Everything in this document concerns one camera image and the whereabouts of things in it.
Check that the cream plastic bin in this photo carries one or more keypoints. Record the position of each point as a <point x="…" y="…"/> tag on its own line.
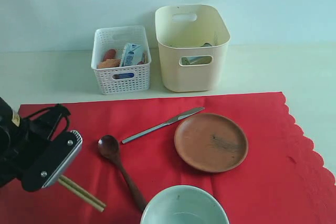
<point x="190" y="30"/>

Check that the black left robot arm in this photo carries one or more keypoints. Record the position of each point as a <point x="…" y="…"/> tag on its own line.
<point x="7" y="110"/>

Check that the pale blue ceramic bowl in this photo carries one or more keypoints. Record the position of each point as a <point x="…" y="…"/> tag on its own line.
<point x="183" y="204"/>

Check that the dark wooden spoon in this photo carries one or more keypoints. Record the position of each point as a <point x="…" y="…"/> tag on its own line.
<point x="109" y="148"/>

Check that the brown wooden plate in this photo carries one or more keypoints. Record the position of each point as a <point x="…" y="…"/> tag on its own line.
<point x="211" y="143"/>

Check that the red scalloped table cloth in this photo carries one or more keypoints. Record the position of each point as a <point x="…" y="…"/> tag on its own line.
<point x="282" y="179"/>

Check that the silver table knife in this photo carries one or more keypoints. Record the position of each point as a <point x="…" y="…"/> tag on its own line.
<point x="168" y="122"/>

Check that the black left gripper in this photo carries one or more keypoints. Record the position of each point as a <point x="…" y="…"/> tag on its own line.
<point x="20" y="146"/>

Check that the white woven plastic basket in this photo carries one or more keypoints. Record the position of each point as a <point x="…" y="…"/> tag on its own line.
<point x="120" y="79"/>

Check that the blue white milk carton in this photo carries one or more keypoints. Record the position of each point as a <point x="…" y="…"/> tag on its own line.
<point x="132" y="55"/>

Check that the stainless steel cup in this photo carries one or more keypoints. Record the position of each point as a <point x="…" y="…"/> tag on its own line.
<point x="196" y="60"/>

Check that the orange fried chicken piece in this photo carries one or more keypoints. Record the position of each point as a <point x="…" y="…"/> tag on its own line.
<point x="109" y="63"/>

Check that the red sausage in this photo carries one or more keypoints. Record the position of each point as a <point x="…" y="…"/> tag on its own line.
<point x="110" y="54"/>

